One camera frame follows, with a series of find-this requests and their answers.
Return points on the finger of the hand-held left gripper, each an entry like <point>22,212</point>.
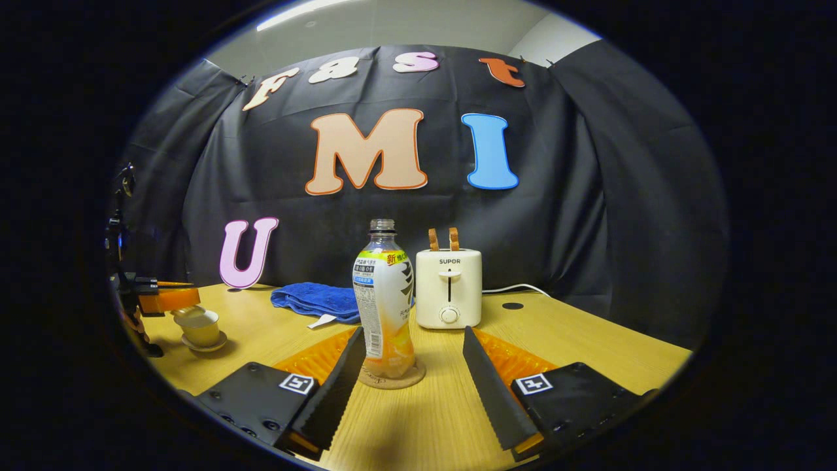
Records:
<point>173,284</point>
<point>170,299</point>

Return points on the white toaster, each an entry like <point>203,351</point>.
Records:
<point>451,288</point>

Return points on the white saucer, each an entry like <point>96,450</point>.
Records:
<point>219,343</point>

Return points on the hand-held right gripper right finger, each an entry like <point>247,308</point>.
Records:
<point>494,392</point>

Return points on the black backdrop cloth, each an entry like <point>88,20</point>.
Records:
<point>588,196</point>

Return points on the ceiling light panel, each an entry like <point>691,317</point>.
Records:
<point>294,13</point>

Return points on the white teacup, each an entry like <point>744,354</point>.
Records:
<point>203,337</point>

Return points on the toast slice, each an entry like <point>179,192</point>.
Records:
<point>433,240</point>
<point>454,239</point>

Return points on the labelled plastic water bottle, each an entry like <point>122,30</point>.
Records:
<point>382,301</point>

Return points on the blue towel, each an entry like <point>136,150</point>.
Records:
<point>314,299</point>

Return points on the round cork coaster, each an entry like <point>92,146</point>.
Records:
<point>412,376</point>

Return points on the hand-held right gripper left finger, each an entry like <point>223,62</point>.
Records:
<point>333,392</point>

